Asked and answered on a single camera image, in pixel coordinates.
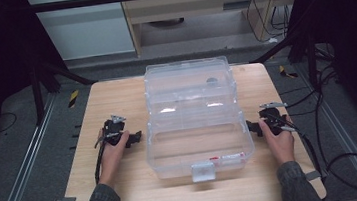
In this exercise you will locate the yellow black striped tape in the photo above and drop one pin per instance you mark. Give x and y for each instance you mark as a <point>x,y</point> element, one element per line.
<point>73,98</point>
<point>286,72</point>

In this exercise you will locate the person's right hand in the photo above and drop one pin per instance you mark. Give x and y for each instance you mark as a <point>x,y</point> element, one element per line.
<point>279,143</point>

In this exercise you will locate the white cabinet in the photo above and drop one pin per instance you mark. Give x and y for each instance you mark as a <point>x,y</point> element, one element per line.
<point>83,23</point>

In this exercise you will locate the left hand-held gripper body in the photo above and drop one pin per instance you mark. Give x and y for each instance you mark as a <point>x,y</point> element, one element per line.
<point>112,129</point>

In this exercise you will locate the clear plastic storage box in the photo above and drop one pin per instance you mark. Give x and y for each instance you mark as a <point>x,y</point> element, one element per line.
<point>195,119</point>

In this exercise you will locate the wooden desk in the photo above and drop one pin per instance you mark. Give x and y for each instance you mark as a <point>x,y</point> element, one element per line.
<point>135,185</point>

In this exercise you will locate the black metal stand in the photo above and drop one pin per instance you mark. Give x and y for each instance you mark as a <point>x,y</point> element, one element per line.
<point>301,47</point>
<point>46,74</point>

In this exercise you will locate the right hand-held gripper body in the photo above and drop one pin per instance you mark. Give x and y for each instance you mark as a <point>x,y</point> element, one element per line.
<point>273,117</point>

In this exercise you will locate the person's left hand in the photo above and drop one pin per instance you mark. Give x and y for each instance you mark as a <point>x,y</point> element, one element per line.
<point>113,157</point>

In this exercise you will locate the aluminium floor rail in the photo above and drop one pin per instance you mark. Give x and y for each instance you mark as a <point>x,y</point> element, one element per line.
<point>347,136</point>
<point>19,170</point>

